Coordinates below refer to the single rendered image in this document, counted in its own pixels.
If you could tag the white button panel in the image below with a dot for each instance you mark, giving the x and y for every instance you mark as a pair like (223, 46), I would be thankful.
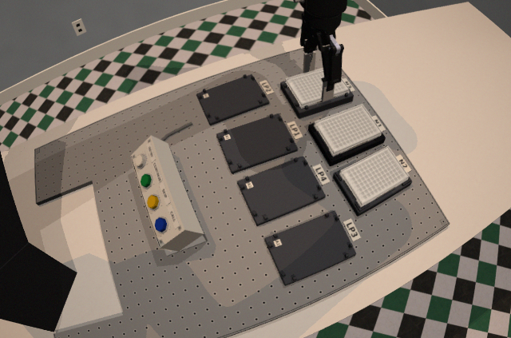
(177, 227)

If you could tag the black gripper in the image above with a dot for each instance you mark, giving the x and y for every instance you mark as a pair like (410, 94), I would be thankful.
(325, 27)

